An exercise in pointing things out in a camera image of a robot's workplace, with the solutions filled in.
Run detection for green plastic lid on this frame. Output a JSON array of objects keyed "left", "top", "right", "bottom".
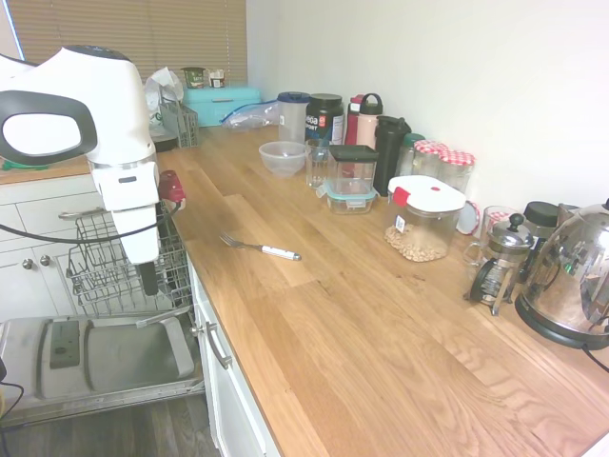
[{"left": 0, "top": 158, "right": 51, "bottom": 171}]

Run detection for black protein powder tub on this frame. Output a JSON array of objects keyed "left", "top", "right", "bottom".
[{"left": 304, "top": 92, "right": 345, "bottom": 146}]

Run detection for clear container black lid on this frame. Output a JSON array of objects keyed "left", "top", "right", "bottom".
[{"left": 326, "top": 144, "right": 381, "bottom": 195}]

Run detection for black kettle power cord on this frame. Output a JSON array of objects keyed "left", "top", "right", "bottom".
[{"left": 580, "top": 346, "right": 609, "bottom": 374}]

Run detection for red wrist camera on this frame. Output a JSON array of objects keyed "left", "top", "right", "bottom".
[{"left": 158, "top": 169, "right": 186, "bottom": 204}]

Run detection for green paper cup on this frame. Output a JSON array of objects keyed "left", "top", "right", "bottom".
[{"left": 180, "top": 66, "right": 209, "bottom": 90}]

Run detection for black food tray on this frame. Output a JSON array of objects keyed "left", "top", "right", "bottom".
[{"left": 151, "top": 132, "right": 181, "bottom": 153}]

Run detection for red water bottle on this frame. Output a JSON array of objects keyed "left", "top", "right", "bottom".
[{"left": 344, "top": 94, "right": 363, "bottom": 147}]

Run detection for teal bread box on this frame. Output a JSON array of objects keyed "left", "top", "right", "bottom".
[{"left": 182, "top": 85, "right": 265, "bottom": 129}]

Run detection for silver cabinet pull handle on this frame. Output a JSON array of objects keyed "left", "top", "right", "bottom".
[{"left": 205, "top": 321, "right": 235, "bottom": 370}]

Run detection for silver drawer bar handle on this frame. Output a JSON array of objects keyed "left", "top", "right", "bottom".
[{"left": 57, "top": 207, "right": 106, "bottom": 221}]

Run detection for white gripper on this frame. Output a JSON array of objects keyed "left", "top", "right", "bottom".
[{"left": 89, "top": 161, "right": 161, "bottom": 297}]

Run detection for glass jar green lid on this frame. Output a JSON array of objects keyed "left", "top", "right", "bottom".
[{"left": 397, "top": 132, "right": 426, "bottom": 178}]

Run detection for wire dishwasher rack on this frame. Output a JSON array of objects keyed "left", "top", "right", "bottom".
[{"left": 65, "top": 199, "right": 194, "bottom": 319}]

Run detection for pink bottle black cap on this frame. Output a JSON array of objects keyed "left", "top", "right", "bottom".
[{"left": 356, "top": 92, "right": 384, "bottom": 149}]

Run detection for black shaker bottle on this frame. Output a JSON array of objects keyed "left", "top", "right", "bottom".
[{"left": 373, "top": 115, "right": 412, "bottom": 198}]

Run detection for metal rack rail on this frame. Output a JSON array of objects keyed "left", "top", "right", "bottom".
[{"left": 135, "top": 306, "right": 192, "bottom": 329}]

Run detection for clear drinking glass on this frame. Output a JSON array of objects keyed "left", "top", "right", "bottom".
[{"left": 304, "top": 138, "right": 331, "bottom": 190}]

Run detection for stainless steel kettle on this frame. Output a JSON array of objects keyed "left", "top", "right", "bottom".
[{"left": 520, "top": 198, "right": 609, "bottom": 335}]

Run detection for jar red checked lid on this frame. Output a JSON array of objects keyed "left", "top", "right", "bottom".
[
  {"left": 437, "top": 149, "right": 477, "bottom": 195},
  {"left": 411, "top": 139, "right": 449, "bottom": 181}
]

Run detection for clear zip bag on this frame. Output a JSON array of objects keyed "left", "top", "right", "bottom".
[{"left": 219, "top": 101, "right": 281, "bottom": 132}]

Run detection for thin black floor cable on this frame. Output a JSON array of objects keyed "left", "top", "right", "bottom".
[{"left": 0, "top": 379, "right": 26, "bottom": 432}]

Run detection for white plastic shopping bag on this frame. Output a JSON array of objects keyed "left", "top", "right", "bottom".
[{"left": 144, "top": 66, "right": 186, "bottom": 136}]

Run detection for nut container white lid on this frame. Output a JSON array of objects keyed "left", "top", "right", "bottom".
[{"left": 383, "top": 174, "right": 467, "bottom": 264}]

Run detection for grey cutlery basket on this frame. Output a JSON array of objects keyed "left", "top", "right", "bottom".
[{"left": 160, "top": 100, "right": 200, "bottom": 149}]

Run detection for open dishwasher door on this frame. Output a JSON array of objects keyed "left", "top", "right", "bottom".
[{"left": 0, "top": 311, "right": 206, "bottom": 427}]

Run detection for fork with white handle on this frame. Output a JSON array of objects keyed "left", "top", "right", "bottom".
[{"left": 219, "top": 231, "right": 303, "bottom": 262}]

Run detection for open glass jar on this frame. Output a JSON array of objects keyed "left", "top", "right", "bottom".
[{"left": 479, "top": 205, "right": 523, "bottom": 249}]

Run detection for loose red checked lid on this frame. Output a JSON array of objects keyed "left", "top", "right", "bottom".
[{"left": 456, "top": 200, "right": 481, "bottom": 236}]

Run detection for brown window blinds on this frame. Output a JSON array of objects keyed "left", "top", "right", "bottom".
[{"left": 9, "top": 0, "right": 248, "bottom": 86}]

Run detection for glass container teal lid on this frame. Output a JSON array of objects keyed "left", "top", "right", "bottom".
[{"left": 317, "top": 178, "right": 382, "bottom": 216}]

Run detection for clear plastic bowl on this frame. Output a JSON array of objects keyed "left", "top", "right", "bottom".
[{"left": 258, "top": 140, "right": 307, "bottom": 179}]

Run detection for glass french press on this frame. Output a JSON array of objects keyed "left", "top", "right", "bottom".
[{"left": 462, "top": 212, "right": 536, "bottom": 317}]

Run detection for clear pitcher blue lid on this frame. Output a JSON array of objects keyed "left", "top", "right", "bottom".
[{"left": 276, "top": 91, "right": 311, "bottom": 145}]

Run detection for dark detergent dispenser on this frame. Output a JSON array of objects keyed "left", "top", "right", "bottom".
[{"left": 49, "top": 320, "right": 82, "bottom": 371}]

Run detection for black kettle base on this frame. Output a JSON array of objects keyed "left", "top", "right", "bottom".
[{"left": 514, "top": 290, "right": 609, "bottom": 351}]

